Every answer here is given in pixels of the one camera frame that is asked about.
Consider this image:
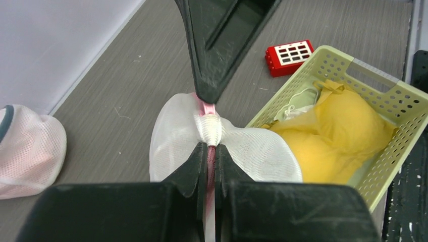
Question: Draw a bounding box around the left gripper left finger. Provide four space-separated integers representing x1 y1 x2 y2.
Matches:
162 143 207 241

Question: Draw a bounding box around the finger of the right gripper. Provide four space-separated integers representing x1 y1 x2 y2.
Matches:
175 0 280 104

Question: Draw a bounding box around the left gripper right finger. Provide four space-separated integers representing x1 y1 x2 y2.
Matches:
215 144 253 242

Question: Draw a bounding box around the white pink-zipper laundry bag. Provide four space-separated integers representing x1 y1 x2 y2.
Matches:
149 93 303 241

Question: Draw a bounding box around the yellow bra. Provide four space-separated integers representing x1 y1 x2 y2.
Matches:
263 80 397 185

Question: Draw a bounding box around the white grey-zipper laundry bag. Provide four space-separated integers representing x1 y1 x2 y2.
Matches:
1 105 67 200

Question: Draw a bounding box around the red toy block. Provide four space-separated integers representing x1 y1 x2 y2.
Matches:
264 40 314 78

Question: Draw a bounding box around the green plastic basket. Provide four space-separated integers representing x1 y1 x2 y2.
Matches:
248 45 427 211

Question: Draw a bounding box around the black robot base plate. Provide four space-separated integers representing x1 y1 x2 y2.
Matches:
382 129 427 242

